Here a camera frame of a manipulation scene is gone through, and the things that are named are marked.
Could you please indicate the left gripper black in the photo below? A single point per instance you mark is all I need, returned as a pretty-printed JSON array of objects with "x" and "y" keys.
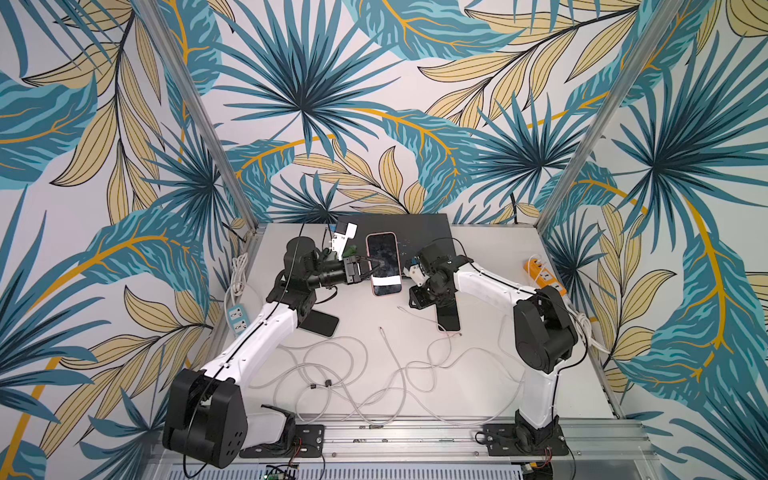
[{"x": 352, "y": 269}]

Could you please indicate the phone with pink case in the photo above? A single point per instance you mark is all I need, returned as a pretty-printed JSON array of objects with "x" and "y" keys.
[{"x": 383, "y": 250}]

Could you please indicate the phone with white case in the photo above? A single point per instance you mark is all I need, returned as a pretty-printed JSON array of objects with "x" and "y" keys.
[{"x": 447, "y": 313}]

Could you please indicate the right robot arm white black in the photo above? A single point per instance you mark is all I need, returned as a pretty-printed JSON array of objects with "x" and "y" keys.
[{"x": 544, "y": 332}]

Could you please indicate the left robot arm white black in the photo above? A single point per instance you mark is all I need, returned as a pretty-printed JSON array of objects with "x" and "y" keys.
[{"x": 207, "y": 419}]

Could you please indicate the phone with light blue case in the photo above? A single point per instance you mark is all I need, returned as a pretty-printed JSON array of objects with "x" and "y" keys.
[{"x": 320, "y": 323}]

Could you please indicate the orange power strip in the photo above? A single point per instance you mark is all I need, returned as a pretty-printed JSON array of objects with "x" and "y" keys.
[{"x": 541, "y": 275}]

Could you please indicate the light blue power strip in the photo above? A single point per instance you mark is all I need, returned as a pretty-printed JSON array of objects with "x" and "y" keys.
[{"x": 238, "y": 319}]

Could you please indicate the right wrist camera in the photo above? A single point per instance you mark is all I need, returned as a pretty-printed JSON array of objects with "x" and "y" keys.
[{"x": 416, "y": 272}]

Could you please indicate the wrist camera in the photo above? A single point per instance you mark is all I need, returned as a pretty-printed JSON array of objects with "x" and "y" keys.
[
  {"x": 339, "y": 238},
  {"x": 416, "y": 272}
]

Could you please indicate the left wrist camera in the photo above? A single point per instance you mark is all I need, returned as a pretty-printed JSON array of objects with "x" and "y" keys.
[{"x": 339, "y": 238}]

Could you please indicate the grey network switch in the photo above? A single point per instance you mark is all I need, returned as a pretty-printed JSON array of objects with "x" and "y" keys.
[{"x": 413, "y": 232}]

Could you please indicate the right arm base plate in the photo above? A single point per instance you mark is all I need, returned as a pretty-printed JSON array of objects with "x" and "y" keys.
[{"x": 521, "y": 440}]

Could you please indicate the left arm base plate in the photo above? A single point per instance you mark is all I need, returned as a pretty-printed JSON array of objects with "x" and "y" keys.
[{"x": 303, "y": 441}]

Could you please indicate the aluminium front rail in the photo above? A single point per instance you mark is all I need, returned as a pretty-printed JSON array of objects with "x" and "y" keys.
[{"x": 418, "y": 448}]

